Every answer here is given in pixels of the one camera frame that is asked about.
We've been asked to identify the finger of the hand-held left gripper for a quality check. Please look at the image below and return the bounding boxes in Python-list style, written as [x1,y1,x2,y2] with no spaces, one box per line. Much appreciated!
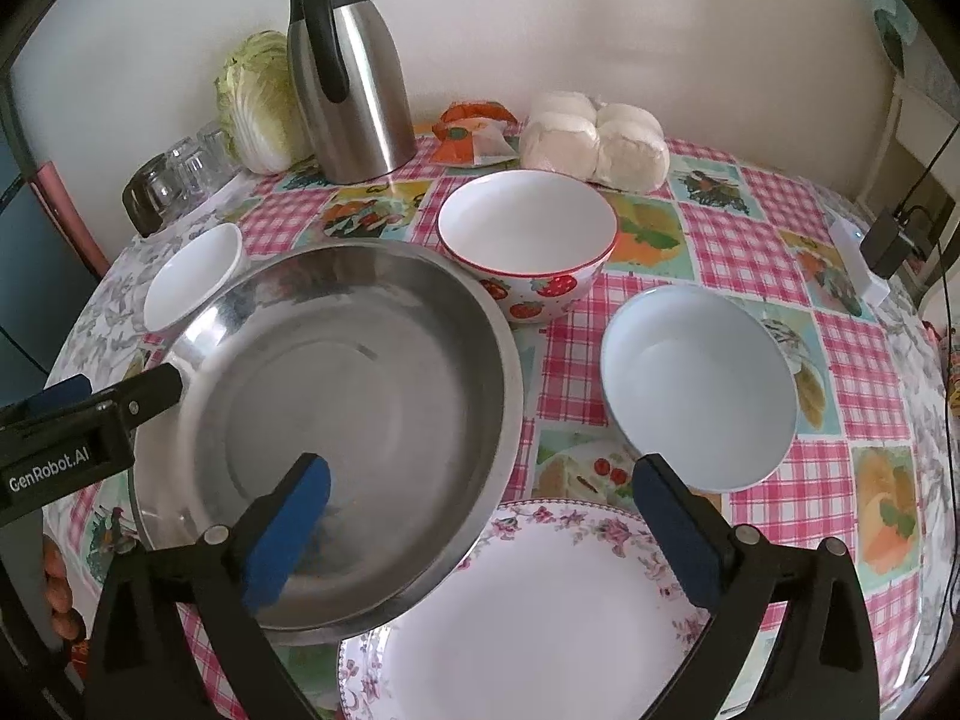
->
[0,377,93,413]
[90,364,185,430]

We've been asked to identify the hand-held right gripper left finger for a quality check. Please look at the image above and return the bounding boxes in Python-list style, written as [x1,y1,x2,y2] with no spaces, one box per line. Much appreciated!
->
[82,452,332,720]

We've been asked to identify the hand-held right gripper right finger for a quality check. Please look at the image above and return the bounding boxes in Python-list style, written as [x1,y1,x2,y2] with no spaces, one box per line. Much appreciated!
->
[632,452,882,720]

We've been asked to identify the small white bowl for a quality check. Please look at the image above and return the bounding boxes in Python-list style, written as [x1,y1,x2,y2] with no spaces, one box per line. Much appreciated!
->
[142,223,245,333]

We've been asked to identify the white ceramic bowl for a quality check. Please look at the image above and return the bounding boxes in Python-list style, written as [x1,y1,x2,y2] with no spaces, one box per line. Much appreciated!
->
[600,285,797,496]

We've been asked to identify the large stainless steel basin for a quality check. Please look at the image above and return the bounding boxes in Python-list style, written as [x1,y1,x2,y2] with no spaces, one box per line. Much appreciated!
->
[129,240,524,647]

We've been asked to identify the white floral rim plate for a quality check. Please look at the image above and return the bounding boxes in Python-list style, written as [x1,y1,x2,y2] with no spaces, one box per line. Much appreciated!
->
[336,499,713,720]

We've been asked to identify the strawberry print bowl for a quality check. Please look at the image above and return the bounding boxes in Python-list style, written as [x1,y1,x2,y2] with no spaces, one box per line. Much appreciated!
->
[437,169,620,326]

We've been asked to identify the person's left hand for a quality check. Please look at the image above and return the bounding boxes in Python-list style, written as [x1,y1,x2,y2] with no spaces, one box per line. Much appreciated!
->
[41,538,82,647]

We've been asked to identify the clear drinking glass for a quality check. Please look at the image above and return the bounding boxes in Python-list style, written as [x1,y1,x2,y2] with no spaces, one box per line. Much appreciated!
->
[196,124,232,170]
[166,136,202,181]
[184,154,223,193]

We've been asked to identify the pink checked tablecloth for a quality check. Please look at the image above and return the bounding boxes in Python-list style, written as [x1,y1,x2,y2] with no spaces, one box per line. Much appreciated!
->
[45,135,938,720]

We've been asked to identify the napa cabbage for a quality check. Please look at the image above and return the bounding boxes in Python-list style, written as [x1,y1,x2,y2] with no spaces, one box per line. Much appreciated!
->
[215,31,312,173]

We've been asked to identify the colourful bundle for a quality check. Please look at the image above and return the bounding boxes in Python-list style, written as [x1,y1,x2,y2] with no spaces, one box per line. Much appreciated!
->
[941,322,960,421]

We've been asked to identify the white power strip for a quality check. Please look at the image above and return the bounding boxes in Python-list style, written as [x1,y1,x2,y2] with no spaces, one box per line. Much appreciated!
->
[827,214,891,308]

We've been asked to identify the stainless steel thermos jug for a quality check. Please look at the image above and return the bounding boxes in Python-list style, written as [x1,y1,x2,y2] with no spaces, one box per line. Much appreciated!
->
[283,0,418,185]

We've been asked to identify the black power adapter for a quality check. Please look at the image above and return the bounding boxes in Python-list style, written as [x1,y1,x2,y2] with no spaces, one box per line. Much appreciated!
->
[861,206,938,278]

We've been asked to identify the orange snack packet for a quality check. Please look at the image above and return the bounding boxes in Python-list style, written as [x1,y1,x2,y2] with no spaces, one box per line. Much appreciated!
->
[433,101,520,164]

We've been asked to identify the bag of steamed buns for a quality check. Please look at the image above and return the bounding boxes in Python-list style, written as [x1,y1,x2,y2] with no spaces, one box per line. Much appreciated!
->
[520,91,671,192]

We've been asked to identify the small clear packet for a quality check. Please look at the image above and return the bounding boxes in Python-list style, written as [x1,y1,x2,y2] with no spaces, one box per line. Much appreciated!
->
[471,127,520,168]

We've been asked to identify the white shelf unit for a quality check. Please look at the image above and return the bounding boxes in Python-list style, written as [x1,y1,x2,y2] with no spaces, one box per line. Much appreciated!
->
[862,75,960,241]

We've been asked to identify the teal patterned cloth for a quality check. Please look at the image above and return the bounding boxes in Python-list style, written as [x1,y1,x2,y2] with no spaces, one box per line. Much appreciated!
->
[874,0,920,80]

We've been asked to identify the glass teapot brown handle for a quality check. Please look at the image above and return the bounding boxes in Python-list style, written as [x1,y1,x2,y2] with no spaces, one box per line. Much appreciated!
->
[122,154,188,237]

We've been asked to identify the black cable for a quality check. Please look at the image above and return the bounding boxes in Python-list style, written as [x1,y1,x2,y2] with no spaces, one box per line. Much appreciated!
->
[896,116,957,215]

